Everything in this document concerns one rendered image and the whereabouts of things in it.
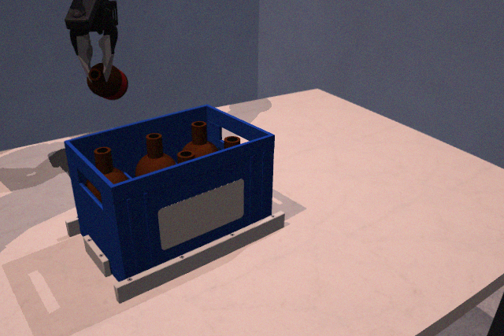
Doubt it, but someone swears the grey metal rail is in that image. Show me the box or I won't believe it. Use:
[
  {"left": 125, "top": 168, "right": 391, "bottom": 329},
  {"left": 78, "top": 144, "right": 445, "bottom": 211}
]
[{"left": 65, "top": 211, "right": 285, "bottom": 304}]

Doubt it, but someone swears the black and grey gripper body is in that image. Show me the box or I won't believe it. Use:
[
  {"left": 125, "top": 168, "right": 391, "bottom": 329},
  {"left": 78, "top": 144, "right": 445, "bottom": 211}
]
[{"left": 78, "top": 0, "right": 118, "bottom": 35}]

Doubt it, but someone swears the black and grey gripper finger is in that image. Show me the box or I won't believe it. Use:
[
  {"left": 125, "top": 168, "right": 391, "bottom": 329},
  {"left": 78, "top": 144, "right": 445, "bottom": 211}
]
[
  {"left": 98, "top": 18, "right": 118, "bottom": 82},
  {"left": 70, "top": 29, "right": 94, "bottom": 83}
]

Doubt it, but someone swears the dark blue plastic crate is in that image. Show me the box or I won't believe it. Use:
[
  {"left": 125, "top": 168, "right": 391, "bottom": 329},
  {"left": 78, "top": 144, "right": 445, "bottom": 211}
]
[{"left": 73, "top": 105, "right": 275, "bottom": 282}]

